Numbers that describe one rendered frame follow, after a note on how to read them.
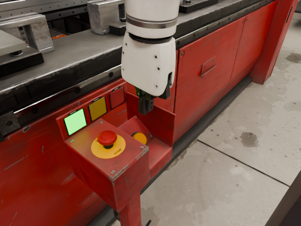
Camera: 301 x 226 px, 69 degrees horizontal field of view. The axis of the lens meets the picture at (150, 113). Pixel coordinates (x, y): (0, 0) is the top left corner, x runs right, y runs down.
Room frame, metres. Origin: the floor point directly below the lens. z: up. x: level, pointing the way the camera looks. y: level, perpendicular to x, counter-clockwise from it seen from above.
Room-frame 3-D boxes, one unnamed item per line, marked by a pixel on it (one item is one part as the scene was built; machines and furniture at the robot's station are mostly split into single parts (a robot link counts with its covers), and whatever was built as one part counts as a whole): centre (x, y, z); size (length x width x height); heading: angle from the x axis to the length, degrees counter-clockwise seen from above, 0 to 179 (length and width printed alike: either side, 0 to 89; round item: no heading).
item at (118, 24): (0.87, 0.02, 0.89); 0.30 x 0.05 x 0.03; 140
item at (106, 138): (0.33, 0.09, 0.79); 0.04 x 0.04 x 0.04
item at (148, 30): (0.38, 0.00, 1.01); 0.09 x 0.08 x 0.03; 51
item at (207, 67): (1.12, -0.33, 0.58); 0.15 x 0.02 x 0.07; 140
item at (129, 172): (0.37, 0.07, 0.75); 0.20 x 0.16 x 0.18; 141
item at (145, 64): (0.38, 0.00, 0.95); 0.10 x 0.07 x 0.11; 51
